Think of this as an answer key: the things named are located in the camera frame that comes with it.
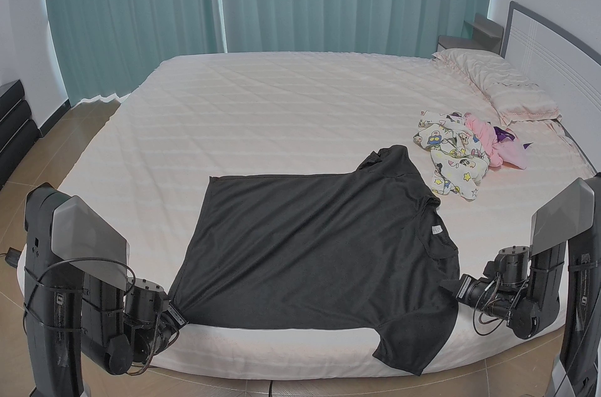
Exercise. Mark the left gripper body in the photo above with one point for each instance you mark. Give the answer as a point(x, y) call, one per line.
point(171, 322)

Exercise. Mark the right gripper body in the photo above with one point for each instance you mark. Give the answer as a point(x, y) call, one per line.
point(476, 291)

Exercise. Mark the black T-shirt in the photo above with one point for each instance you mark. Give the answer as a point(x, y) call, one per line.
point(305, 254)

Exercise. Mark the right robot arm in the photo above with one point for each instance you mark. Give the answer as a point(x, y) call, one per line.
point(544, 282)

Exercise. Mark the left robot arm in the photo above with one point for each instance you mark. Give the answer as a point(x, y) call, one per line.
point(51, 329)

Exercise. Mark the white printed pyjama top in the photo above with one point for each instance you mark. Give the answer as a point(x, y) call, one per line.
point(450, 165)

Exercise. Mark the pink garment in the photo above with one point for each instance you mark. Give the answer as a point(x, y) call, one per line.
point(483, 137)

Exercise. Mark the purple garment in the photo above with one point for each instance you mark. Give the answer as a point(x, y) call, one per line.
point(504, 134)

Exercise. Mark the black power adapter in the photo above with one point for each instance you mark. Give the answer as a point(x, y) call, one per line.
point(8, 256)

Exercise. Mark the pale pink pillow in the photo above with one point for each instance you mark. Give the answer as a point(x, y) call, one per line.
point(502, 90)

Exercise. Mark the bed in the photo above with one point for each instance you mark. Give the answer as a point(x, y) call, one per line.
point(281, 104)

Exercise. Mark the black chest of drawers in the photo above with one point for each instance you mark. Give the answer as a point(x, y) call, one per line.
point(14, 132)

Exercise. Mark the grey bedside table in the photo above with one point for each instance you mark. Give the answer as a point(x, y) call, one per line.
point(462, 43)

